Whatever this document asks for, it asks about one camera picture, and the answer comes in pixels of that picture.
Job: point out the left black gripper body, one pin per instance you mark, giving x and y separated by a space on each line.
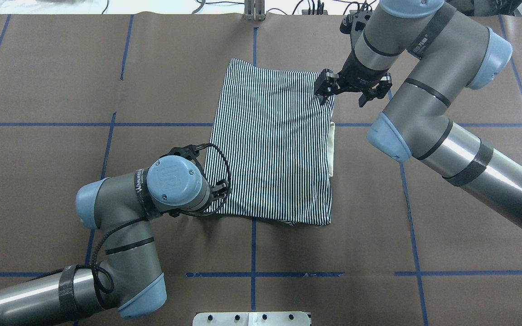
219 185

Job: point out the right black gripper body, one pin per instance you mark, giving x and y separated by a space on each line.
364 77

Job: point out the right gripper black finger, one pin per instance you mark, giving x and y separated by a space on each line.
326 85
378 92

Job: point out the striped polo shirt white collar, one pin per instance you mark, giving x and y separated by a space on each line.
276 138

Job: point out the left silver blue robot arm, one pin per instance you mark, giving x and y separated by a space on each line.
124 272

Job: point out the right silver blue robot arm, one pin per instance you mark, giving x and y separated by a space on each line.
454 52

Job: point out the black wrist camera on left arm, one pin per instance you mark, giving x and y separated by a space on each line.
190 152

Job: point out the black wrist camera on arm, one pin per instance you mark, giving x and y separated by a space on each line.
190 152
356 16

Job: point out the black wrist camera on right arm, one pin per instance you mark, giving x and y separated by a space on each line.
356 16

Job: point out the aluminium frame post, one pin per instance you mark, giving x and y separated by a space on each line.
254 10

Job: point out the white camera mast with base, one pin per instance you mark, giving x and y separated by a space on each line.
271 318

